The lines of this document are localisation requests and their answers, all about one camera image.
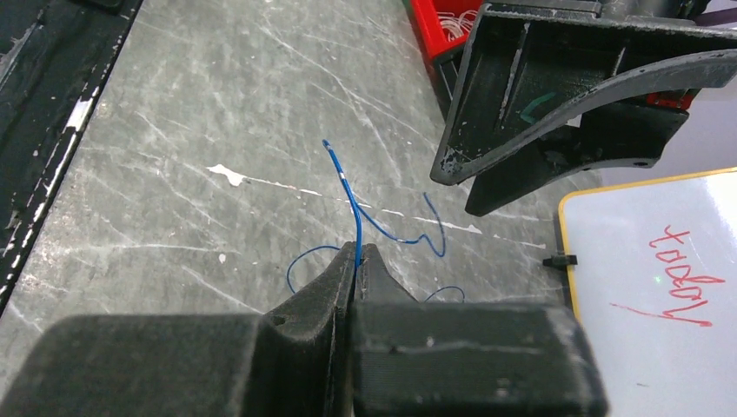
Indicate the whiteboard with red writing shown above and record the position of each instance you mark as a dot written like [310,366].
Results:
[654,288]

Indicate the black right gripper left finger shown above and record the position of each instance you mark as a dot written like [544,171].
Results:
[291,361]

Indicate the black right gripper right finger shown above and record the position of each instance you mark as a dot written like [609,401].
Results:
[500,358]

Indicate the black plastic bin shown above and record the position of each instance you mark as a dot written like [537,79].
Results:
[444,74]

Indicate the red plastic bin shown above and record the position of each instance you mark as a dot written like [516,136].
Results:
[443,26]

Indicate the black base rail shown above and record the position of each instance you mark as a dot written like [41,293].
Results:
[56,57]

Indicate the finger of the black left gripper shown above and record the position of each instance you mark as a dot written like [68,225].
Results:
[618,135]
[474,141]

